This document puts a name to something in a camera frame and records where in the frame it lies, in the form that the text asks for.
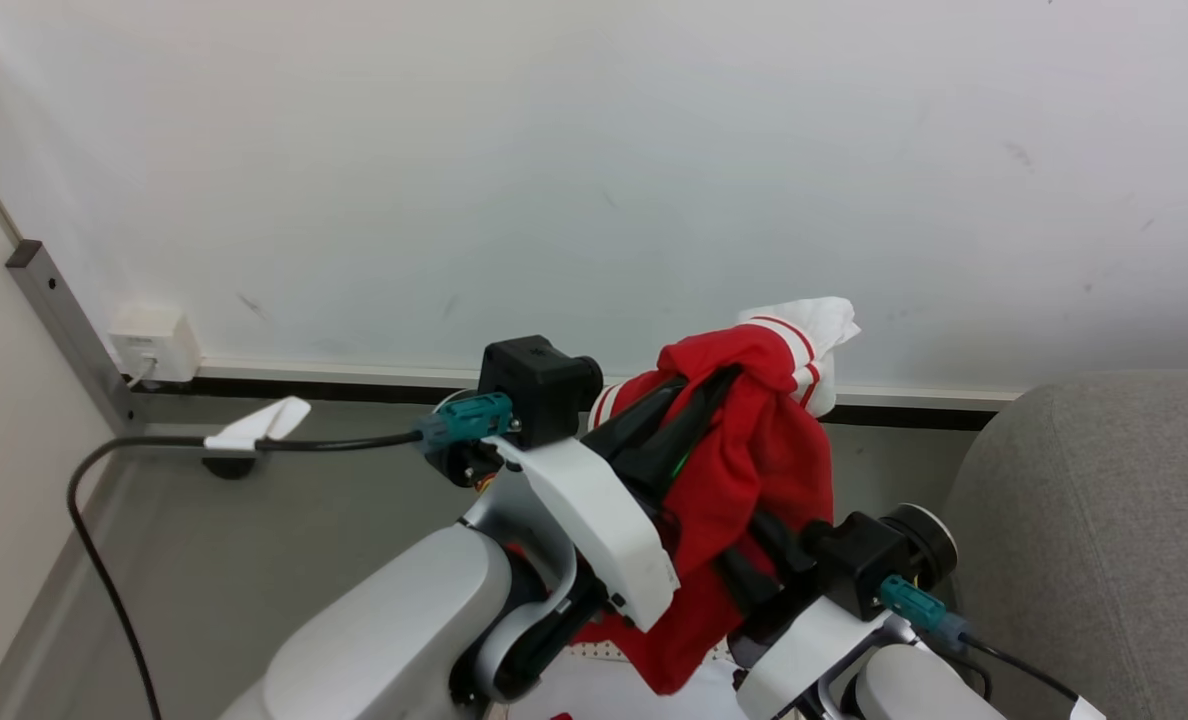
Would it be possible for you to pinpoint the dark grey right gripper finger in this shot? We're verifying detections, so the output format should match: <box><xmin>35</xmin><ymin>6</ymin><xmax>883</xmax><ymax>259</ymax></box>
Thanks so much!
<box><xmin>712</xmin><ymin>510</ymin><xmax>817</xmax><ymax>619</ymax></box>

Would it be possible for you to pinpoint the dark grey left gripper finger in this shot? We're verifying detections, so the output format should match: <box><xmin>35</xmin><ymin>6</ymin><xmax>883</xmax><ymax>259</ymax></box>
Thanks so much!
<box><xmin>586</xmin><ymin>375</ymin><xmax>693</xmax><ymax>461</ymax></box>
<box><xmin>642</xmin><ymin>364</ymin><xmax>747</xmax><ymax>501</ymax></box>

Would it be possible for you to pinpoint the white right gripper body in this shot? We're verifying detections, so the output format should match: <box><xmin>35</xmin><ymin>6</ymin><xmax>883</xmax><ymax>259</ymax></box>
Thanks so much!
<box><xmin>726</xmin><ymin>560</ymin><xmax>900</xmax><ymax>720</ymax></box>

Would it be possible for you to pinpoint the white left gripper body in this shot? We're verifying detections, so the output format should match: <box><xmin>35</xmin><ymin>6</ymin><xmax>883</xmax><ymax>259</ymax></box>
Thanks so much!
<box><xmin>492</xmin><ymin>400</ymin><xmax>682</xmax><ymax>633</ymax></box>

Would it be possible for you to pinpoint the red garment with white stripes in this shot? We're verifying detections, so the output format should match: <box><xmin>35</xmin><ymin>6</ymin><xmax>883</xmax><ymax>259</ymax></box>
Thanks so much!
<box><xmin>569</xmin><ymin>297</ymin><xmax>862</xmax><ymax>697</ymax></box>

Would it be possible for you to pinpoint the pale blue cloth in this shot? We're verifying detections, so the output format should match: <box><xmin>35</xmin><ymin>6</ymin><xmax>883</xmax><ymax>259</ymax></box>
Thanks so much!
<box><xmin>507</xmin><ymin>655</ymin><xmax>750</xmax><ymax>720</ymax></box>

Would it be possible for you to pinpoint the grey fabric sofa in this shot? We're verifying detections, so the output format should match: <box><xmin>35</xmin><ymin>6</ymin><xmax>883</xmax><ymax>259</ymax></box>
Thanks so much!
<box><xmin>942</xmin><ymin>370</ymin><xmax>1188</xmax><ymax>720</ymax></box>

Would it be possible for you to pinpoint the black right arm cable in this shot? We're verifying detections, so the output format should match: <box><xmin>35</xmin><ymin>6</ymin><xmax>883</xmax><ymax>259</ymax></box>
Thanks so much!
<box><xmin>878</xmin><ymin>574</ymin><xmax>1107</xmax><ymax>720</ymax></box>

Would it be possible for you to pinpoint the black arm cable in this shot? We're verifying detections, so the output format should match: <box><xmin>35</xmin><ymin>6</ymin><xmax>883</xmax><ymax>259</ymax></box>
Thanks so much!
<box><xmin>878</xmin><ymin>574</ymin><xmax>1107</xmax><ymax>720</ymax></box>
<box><xmin>66</xmin><ymin>392</ymin><xmax>514</xmax><ymax>720</ymax></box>

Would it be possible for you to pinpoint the white wall skirting strip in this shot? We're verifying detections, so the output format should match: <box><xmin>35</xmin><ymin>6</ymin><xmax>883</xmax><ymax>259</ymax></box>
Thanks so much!
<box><xmin>192</xmin><ymin>358</ymin><xmax>1023</xmax><ymax>413</ymax></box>

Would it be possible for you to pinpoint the white paper cable tag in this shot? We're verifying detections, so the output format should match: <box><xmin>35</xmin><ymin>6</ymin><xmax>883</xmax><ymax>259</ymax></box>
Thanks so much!
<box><xmin>203</xmin><ymin>396</ymin><xmax>312</xmax><ymax>454</ymax></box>

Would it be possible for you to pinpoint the white wall socket box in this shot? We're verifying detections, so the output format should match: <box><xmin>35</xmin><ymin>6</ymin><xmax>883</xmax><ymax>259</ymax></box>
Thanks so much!
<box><xmin>109</xmin><ymin>305</ymin><xmax>203</xmax><ymax>389</ymax></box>

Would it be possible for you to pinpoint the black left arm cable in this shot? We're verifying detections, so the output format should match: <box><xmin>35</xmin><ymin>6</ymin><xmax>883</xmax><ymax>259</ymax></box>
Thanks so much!
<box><xmin>66</xmin><ymin>392</ymin><xmax>514</xmax><ymax>720</ymax></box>

